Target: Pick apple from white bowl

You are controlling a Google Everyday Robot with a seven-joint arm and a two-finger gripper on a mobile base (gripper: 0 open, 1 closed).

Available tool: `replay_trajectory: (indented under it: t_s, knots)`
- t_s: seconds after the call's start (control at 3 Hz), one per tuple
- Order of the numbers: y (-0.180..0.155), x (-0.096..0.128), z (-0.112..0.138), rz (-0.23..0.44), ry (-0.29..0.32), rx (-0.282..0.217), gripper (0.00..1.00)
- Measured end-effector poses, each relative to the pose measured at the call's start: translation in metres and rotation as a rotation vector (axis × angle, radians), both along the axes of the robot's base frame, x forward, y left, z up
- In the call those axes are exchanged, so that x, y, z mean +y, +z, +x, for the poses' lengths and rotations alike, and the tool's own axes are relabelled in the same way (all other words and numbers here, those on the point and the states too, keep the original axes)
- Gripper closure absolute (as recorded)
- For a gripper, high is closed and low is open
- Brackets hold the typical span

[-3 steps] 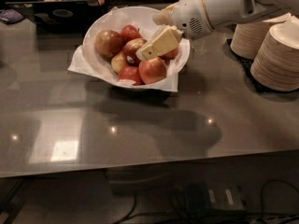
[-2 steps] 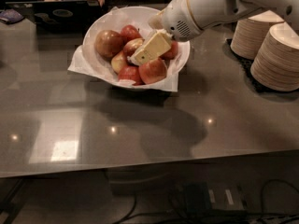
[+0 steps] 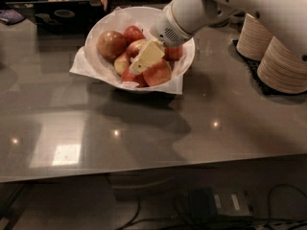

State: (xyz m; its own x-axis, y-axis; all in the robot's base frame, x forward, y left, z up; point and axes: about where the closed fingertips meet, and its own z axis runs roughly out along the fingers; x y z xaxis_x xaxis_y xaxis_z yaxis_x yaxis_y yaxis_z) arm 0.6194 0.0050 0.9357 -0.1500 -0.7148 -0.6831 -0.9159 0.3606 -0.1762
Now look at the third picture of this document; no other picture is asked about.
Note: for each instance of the dark red apple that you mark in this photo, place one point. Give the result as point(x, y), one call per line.
point(134, 47)

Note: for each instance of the orange-red apple front right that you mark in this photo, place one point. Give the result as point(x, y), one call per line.
point(159, 73)

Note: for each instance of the dark box under table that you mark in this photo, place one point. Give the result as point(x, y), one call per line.
point(219, 204)

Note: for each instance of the paper plate stack rear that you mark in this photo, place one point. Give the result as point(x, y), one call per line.
point(254, 39)

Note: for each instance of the red apple back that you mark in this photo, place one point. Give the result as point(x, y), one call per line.
point(133, 33)

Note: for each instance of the black mat under plates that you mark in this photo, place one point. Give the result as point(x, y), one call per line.
point(252, 71)

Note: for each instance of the red apple right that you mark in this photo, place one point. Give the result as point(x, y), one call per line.
point(173, 53)

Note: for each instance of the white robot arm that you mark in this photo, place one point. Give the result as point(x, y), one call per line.
point(180, 20)

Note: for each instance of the brownish apple left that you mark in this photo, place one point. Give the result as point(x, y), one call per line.
point(111, 44)

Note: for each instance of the white bowl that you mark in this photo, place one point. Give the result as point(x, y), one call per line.
point(144, 19)

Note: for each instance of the dark blue pouch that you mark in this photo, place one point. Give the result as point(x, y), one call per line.
point(10, 17)

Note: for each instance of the white paper liner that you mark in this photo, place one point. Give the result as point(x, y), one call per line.
point(92, 66)

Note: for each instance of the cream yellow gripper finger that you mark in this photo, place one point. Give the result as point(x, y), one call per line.
point(151, 53)

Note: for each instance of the paper plate stack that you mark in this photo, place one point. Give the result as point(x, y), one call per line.
point(254, 39)
point(281, 71)

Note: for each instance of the paper plate stack front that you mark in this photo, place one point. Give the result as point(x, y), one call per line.
point(281, 71)

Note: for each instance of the yellow-red small apple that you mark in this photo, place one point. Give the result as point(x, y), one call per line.
point(122, 63)

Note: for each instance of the black laptop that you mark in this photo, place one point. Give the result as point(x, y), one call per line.
point(62, 17)

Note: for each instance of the red apple front left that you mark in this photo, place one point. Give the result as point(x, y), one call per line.
point(129, 76)

